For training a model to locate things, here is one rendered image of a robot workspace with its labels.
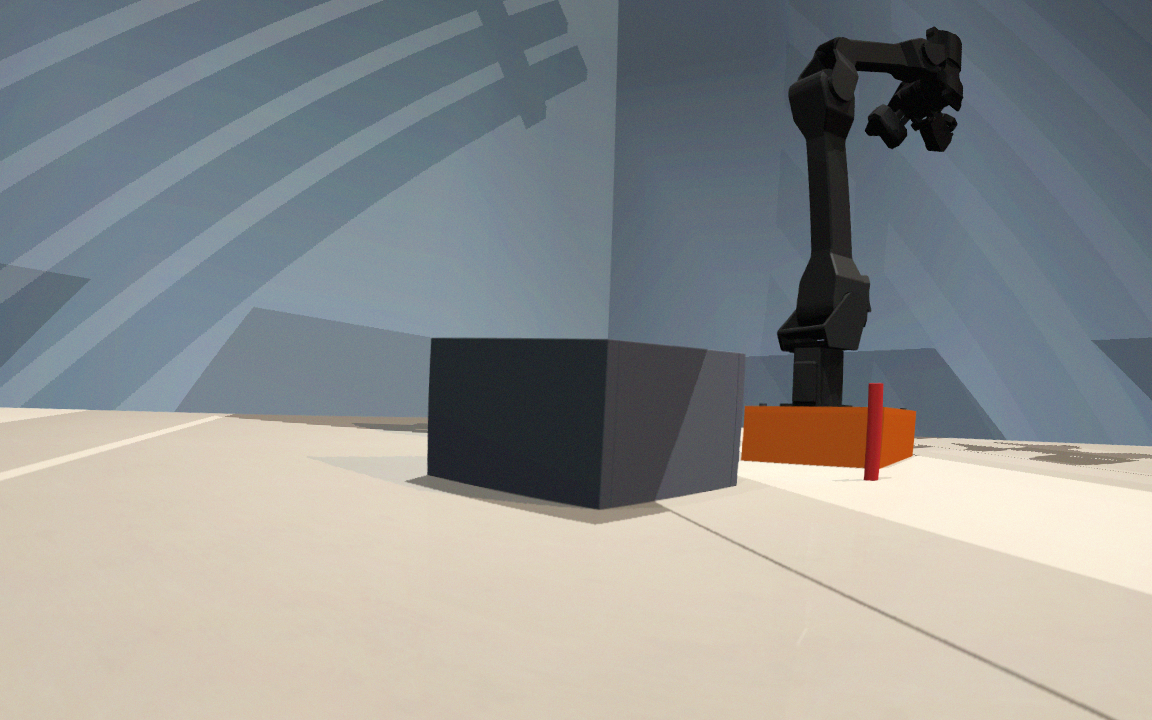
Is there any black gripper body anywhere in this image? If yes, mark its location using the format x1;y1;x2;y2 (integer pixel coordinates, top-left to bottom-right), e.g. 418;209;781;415
867;79;939;149

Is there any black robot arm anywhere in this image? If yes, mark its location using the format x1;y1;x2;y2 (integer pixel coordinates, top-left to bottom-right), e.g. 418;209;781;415
776;26;964;407

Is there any red peg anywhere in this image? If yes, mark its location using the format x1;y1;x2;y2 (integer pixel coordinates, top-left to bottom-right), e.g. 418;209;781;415
864;382;882;482

